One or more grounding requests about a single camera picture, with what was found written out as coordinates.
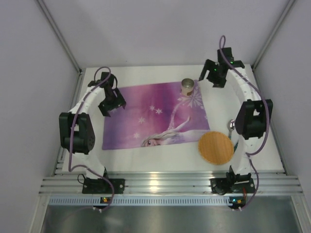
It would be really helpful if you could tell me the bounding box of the beige metal cup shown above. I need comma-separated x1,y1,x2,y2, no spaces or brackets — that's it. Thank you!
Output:
181,78,195,96

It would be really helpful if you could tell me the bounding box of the purple printed cloth placemat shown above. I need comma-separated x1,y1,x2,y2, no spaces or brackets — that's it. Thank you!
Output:
102,81,210,150

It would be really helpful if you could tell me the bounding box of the metal spoon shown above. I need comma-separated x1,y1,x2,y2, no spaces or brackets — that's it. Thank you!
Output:
227,119,235,139

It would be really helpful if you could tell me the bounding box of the round orange woven plate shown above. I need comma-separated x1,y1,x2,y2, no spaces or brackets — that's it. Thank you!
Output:
198,131,234,165

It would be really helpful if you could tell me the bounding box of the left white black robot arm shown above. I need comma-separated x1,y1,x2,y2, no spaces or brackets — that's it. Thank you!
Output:
59,69,126,180

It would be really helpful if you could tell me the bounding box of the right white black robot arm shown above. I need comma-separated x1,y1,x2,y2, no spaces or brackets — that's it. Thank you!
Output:
198,47,273,195

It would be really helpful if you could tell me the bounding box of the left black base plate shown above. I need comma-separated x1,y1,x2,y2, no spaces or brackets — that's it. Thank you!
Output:
82,178,125,194

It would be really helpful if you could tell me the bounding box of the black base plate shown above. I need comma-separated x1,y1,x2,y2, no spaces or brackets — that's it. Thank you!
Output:
82,178,125,194
210,178,255,195

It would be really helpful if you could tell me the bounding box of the aluminium mounting rail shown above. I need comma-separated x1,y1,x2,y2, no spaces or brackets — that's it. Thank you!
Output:
39,172,303,196

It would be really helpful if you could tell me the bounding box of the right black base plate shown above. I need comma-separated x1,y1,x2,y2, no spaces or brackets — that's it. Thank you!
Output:
210,178,255,195

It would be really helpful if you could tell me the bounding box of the perforated grey cable duct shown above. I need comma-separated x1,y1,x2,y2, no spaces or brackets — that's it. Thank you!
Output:
49,195,245,206

